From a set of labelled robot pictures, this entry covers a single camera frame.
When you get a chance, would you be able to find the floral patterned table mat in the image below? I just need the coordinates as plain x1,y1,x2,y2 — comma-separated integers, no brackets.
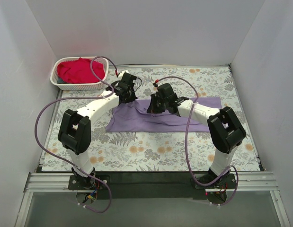
40,67,247,171

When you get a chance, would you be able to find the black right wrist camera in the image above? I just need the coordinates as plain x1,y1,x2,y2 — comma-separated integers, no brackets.
157,83,178,102

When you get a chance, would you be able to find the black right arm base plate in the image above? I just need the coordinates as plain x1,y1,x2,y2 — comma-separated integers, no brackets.
190,174,237,190

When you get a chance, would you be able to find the teal cloth in basket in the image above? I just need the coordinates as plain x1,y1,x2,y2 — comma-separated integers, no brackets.
57,78,66,84

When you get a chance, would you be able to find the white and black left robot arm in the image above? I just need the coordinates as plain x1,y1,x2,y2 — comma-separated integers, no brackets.
58,81,137,188

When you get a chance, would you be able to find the aluminium front frame rail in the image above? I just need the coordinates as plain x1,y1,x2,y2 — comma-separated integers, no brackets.
25,171,279,192

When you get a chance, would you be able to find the white plastic basket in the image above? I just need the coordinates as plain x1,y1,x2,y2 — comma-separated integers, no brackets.
50,57,109,91

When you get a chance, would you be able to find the red t shirt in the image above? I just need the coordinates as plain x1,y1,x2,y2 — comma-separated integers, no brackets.
57,58,105,84

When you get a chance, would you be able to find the purple t shirt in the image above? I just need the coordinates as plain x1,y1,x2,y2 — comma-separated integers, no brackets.
105,96,222,133

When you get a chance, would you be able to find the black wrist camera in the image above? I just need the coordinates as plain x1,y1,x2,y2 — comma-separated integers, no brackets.
157,83,178,102
121,72,137,87

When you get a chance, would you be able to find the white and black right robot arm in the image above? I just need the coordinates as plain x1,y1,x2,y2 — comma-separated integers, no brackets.
147,93,246,187

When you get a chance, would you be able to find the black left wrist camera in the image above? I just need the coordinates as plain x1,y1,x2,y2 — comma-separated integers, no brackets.
121,72,137,87

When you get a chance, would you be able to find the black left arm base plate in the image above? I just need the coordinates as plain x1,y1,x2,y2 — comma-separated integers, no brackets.
68,175,107,190

